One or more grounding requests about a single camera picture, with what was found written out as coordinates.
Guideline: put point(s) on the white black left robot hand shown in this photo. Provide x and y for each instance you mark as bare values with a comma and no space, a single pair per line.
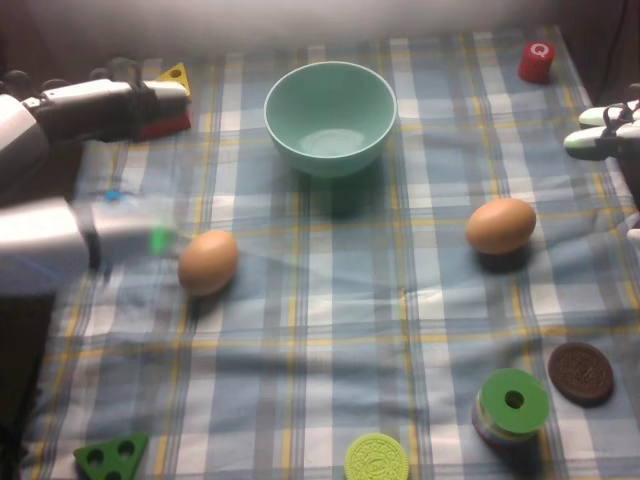
25,125

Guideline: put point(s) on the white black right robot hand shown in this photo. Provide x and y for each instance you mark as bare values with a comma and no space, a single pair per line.
595,142

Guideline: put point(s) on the brown egg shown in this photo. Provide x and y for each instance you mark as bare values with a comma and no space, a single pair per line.
500,226
207,262

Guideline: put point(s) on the teal bowl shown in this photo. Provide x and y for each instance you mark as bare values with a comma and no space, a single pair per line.
330,145

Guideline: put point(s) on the red cylinder with letter Q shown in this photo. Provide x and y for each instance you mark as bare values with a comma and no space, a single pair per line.
537,62

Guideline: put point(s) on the blue triangle block with holes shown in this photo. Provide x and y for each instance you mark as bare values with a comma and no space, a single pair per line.
114,195

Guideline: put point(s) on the red rectangular block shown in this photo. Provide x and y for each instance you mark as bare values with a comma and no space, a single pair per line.
170,126

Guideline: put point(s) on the yellow triangle block with holes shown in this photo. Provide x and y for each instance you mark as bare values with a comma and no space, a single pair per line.
175,74

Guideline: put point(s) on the brown sandwich cookie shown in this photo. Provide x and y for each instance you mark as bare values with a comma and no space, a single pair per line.
580,372

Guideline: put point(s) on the blue plaid tablecloth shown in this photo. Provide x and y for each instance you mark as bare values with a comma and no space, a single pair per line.
320,325

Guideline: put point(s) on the green triangle block with holes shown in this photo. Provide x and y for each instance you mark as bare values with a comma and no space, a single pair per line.
111,457

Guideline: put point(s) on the lime green sandwich cookie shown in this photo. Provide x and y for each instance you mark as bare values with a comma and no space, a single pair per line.
376,459

